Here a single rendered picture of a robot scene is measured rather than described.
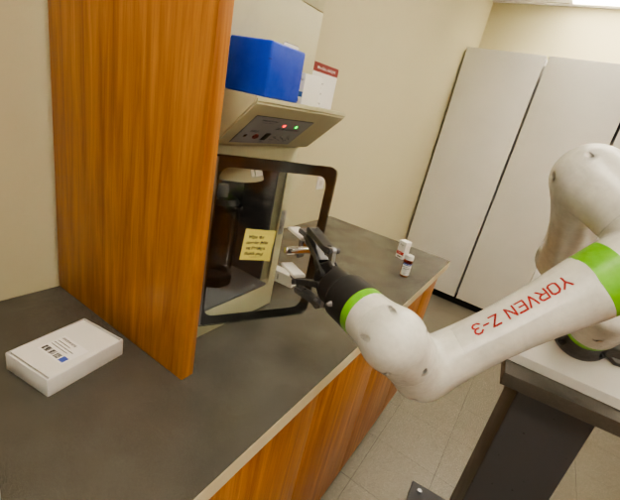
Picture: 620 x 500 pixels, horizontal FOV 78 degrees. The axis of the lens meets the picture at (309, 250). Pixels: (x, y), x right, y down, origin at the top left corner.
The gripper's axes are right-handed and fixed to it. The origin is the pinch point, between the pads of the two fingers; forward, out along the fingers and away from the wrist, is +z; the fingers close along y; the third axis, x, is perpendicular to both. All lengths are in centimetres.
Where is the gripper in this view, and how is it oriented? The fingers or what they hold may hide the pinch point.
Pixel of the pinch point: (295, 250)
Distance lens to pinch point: 87.5
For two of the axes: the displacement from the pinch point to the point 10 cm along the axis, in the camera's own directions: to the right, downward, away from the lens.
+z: -4.8, -4.1, 7.7
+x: -8.5, 0.2, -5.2
